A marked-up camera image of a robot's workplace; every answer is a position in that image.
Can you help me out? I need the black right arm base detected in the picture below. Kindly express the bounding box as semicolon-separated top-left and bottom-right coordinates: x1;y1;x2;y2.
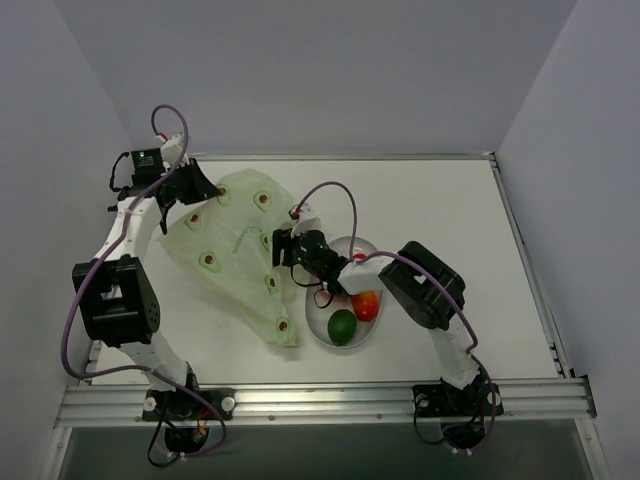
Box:
412;381;504;456

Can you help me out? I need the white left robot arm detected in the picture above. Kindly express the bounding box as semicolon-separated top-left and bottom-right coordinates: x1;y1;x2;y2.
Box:
72;149;221;419

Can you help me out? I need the green avocado-print plastic bag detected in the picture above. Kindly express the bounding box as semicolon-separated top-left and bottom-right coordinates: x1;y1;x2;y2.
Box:
159;168;296;347

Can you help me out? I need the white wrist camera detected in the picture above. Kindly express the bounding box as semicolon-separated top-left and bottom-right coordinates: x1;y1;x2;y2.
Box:
155;132;188;166
289;203;319;237

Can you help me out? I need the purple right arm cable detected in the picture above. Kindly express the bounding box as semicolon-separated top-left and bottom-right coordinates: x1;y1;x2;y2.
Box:
294;181;503;441

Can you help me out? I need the pink fake peach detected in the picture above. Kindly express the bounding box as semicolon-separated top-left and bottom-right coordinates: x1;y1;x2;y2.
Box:
323;288;350;305

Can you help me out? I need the aluminium front rail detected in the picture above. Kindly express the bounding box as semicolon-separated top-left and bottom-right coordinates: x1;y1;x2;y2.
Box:
55;379;597;428

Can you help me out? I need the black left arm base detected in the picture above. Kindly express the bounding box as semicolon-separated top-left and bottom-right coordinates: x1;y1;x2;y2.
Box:
141;388;236;456

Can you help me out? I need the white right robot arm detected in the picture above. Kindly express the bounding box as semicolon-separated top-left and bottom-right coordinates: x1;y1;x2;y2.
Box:
272;229;489;413

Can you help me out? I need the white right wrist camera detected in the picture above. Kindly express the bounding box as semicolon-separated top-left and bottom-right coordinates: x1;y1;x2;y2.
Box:
289;203;319;237

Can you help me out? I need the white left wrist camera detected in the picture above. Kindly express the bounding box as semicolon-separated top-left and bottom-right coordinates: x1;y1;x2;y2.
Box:
155;132;188;166

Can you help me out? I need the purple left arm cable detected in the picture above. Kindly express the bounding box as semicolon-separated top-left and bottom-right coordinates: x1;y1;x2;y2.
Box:
59;104;229;456

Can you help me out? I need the white oval plate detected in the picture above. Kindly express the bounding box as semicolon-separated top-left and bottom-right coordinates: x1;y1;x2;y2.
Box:
304;234;386;351

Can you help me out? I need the green fake lime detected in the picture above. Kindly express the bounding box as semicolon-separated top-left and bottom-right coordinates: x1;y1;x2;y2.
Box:
327;309;357;346

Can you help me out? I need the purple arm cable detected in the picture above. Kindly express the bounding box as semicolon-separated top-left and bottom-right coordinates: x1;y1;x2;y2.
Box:
294;181;503;441
59;104;229;456

